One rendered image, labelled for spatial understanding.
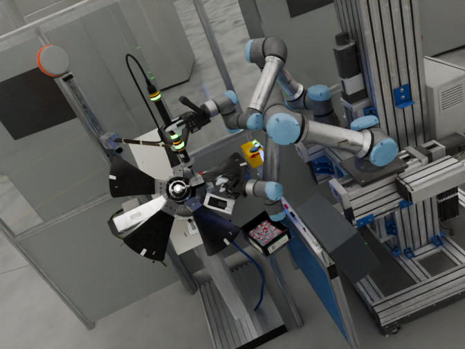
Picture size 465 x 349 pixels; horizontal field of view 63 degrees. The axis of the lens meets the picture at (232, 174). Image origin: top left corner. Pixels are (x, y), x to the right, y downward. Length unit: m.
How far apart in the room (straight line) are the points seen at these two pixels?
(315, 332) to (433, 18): 3.94
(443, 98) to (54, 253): 2.52
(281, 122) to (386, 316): 1.30
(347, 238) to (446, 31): 4.43
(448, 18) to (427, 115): 3.40
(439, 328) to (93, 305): 2.34
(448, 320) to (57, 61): 2.52
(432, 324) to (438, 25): 3.74
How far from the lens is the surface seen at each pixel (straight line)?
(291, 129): 1.43
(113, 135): 2.25
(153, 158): 2.16
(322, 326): 2.56
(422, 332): 2.49
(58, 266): 3.01
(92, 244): 2.88
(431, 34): 5.38
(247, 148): 2.21
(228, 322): 2.70
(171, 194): 1.83
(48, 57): 2.24
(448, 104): 2.07
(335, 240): 1.23
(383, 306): 2.31
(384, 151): 1.60
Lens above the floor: 2.10
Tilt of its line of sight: 30 degrees down
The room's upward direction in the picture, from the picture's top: 23 degrees counter-clockwise
